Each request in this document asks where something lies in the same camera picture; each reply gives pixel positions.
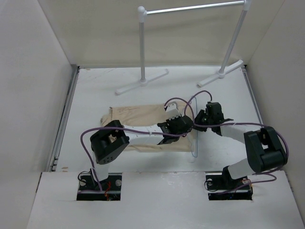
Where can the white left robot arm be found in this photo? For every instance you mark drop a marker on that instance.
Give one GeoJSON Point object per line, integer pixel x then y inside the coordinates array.
{"type": "Point", "coordinates": [110, 141]}

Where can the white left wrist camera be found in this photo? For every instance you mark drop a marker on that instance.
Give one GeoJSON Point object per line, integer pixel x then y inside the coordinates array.
{"type": "Point", "coordinates": [171, 111]}

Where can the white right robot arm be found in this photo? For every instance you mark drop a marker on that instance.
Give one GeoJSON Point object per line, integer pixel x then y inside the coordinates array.
{"type": "Point", "coordinates": [264, 150]}

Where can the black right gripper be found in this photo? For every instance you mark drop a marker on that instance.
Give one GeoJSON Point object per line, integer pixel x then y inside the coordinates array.
{"type": "Point", "coordinates": [201, 113]}

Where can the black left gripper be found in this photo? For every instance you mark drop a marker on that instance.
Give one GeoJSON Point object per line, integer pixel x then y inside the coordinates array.
{"type": "Point", "coordinates": [172, 120]}

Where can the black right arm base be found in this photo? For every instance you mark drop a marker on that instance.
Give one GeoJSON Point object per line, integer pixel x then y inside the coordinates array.
{"type": "Point", "coordinates": [220, 186]}

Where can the white clothes rack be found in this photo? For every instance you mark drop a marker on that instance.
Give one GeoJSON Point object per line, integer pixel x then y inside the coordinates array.
{"type": "Point", "coordinates": [190, 35]}

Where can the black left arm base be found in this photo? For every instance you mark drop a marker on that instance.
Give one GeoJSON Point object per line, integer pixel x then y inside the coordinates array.
{"type": "Point", "coordinates": [107, 190]}

